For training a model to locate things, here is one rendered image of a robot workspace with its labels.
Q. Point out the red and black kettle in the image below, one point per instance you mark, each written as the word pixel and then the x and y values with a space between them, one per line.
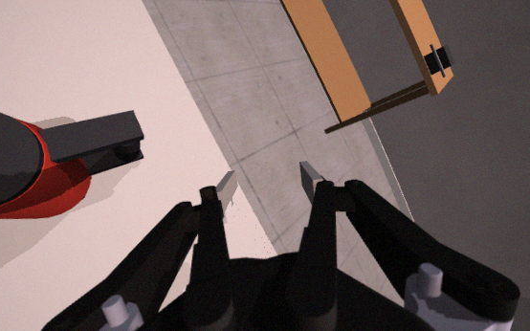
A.
pixel 44 173

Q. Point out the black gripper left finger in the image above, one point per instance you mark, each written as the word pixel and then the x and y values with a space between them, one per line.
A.
pixel 136 289

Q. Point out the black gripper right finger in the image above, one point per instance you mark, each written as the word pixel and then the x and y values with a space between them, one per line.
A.
pixel 447 289

